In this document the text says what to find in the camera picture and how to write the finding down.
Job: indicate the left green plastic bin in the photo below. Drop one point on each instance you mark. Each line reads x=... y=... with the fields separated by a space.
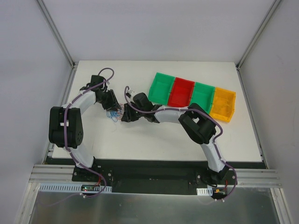
x=160 y=89

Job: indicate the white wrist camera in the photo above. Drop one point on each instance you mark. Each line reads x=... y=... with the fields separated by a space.
x=106 y=86
x=130 y=94

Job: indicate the right white cable duct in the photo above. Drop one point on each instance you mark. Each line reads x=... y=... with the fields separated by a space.
x=204 y=191

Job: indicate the left aluminium frame post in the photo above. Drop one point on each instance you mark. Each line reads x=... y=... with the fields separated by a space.
x=55 y=32

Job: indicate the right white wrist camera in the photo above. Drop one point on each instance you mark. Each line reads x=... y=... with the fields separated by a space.
x=130 y=94

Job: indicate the red plastic bin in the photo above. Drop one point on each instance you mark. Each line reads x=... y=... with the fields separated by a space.
x=181 y=93

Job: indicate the right green plastic bin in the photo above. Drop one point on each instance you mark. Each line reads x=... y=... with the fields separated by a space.
x=203 y=95

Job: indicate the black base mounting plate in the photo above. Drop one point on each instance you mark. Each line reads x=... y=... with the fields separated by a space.
x=154 y=177

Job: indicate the left white cable duct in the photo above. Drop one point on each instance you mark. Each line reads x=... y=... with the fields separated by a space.
x=74 y=188

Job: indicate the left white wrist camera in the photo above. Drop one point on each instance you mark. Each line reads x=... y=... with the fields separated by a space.
x=106 y=86

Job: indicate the yellow plastic bin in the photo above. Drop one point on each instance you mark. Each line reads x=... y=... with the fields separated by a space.
x=223 y=106

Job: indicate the right aluminium frame post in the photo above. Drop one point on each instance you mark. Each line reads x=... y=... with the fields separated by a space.
x=265 y=21

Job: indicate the aluminium frame post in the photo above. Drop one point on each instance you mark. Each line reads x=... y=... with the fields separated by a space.
x=55 y=32
x=265 y=21

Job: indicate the green plastic bin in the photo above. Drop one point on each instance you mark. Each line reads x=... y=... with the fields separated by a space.
x=203 y=95
x=160 y=89

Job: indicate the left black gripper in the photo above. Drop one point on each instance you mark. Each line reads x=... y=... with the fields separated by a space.
x=112 y=101

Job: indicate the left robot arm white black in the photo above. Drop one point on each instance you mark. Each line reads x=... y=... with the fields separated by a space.
x=66 y=127

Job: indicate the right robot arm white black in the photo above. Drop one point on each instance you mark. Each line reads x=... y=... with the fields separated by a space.
x=198 y=125

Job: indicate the white cable duct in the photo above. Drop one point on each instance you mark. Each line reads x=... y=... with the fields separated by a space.
x=204 y=191
x=74 y=188

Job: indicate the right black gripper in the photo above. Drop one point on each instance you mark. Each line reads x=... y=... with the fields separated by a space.
x=130 y=113

